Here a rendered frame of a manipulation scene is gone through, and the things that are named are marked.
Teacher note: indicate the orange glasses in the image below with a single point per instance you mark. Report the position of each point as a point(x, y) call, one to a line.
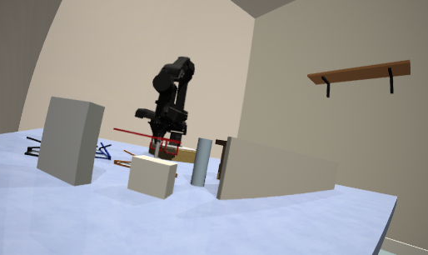
point(124, 163)

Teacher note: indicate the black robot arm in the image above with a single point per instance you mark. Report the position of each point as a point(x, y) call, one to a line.
point(181, 72)

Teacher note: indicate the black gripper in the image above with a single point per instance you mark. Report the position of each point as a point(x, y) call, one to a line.
point(159, 125)

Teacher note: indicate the blue glasses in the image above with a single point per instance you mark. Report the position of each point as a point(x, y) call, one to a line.
point(100, 154)

